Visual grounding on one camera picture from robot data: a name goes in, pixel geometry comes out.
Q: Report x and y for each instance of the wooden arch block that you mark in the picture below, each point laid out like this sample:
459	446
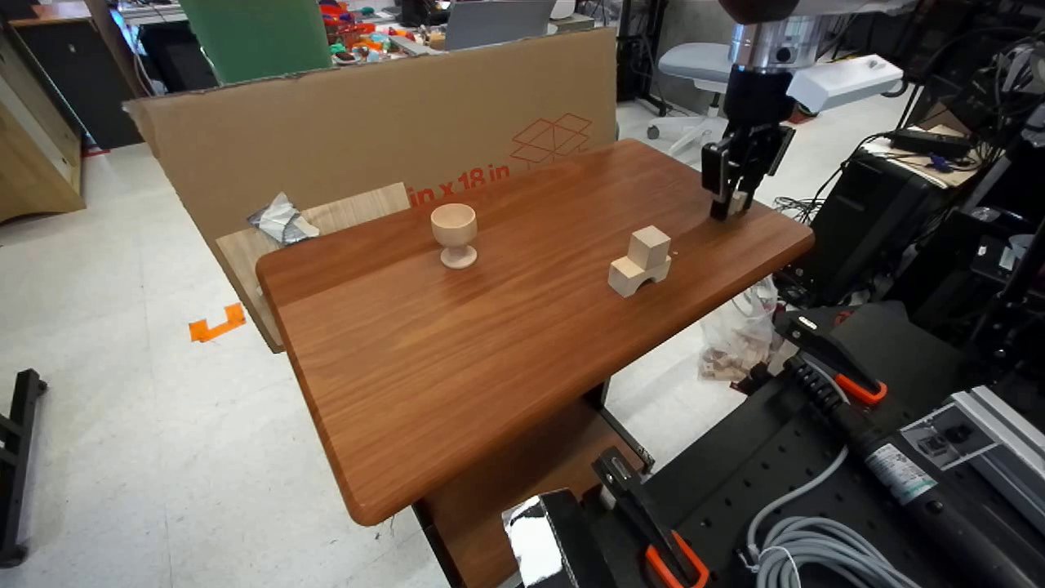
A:
624	275

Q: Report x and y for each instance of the grey office chair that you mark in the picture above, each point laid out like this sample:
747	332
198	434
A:
703	68

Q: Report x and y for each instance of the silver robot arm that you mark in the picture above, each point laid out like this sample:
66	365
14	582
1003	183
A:
768	43

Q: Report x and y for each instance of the large cardboard sheet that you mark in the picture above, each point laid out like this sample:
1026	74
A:
376	140

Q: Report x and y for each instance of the black orange clamp right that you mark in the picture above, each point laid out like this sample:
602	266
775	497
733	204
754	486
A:
833	359

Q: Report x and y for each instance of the green board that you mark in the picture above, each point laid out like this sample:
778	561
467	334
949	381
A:
260	36

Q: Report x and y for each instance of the wooden cube block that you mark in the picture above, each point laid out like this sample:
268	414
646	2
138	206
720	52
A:
646	246

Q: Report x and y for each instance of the black orange clamp front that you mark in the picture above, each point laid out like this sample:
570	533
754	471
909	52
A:
664	551

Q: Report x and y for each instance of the wooden cabinet left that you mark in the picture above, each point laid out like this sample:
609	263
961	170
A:
41	153

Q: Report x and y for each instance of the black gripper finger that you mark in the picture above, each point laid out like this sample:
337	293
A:
721	206
743	197

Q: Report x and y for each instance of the crumpled paper on cardboard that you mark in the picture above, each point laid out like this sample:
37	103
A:
284	223

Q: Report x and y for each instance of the black orange clamp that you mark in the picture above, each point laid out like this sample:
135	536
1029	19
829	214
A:
664	551
833	359

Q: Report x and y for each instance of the wooden goblet toy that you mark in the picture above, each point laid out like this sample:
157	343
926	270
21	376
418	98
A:
454	229

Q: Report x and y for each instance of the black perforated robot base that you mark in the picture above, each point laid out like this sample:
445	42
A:
965	533

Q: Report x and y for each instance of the black stand on floor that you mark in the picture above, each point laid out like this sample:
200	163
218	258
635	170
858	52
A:
14	461

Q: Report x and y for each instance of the wooden table top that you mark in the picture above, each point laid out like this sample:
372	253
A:
414	373

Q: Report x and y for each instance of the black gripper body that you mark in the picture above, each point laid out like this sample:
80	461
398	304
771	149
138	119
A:
754	110

